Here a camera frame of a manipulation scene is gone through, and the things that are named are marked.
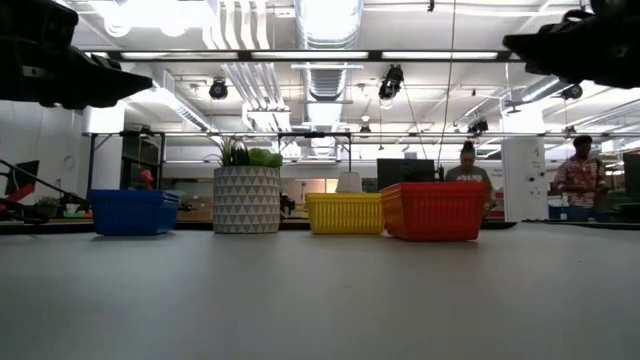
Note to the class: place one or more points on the black metal frame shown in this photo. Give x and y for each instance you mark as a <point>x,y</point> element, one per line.
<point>315,135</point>

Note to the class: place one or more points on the white tapered container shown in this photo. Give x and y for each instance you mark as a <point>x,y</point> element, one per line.
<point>348,182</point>

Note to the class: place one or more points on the red figure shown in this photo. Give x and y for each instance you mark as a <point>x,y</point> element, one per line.
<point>146,180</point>

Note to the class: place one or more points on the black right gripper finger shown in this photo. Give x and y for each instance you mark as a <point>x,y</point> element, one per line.
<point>550,50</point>

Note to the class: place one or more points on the black computer monitor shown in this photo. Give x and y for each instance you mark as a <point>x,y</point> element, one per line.
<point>405,172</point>
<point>632,170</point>
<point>27,172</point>

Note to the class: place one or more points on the small potted plant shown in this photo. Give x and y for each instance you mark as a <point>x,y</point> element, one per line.
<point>48,206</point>

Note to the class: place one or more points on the round wall clock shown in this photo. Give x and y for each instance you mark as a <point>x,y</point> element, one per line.
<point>69,162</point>

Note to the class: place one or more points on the black table edge rail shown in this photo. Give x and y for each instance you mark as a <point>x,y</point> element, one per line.
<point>197,226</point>

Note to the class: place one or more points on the black hanging spotlight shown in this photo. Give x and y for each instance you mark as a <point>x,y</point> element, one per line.
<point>391,80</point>

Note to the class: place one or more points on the white building column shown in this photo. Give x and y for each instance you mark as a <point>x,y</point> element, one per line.
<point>522,175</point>

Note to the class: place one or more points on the black round ceiling camera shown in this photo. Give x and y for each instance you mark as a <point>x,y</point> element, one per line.
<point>478,127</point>
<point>572,92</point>
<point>218,90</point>

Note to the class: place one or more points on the person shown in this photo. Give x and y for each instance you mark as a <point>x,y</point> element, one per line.
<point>580,180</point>
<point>467,172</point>

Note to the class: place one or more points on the plant in triangle-patterned pot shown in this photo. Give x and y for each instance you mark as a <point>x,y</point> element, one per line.
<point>246,200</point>

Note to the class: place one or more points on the silver ceiling air duct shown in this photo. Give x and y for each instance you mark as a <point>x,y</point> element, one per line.
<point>327,30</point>

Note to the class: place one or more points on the cardboard box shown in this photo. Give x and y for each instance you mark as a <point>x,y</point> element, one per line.
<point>200,207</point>

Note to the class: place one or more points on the black top frame beam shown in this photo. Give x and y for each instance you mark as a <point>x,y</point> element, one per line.
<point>310,55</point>

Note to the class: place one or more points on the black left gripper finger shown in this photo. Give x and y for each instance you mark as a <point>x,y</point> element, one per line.
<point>120,82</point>

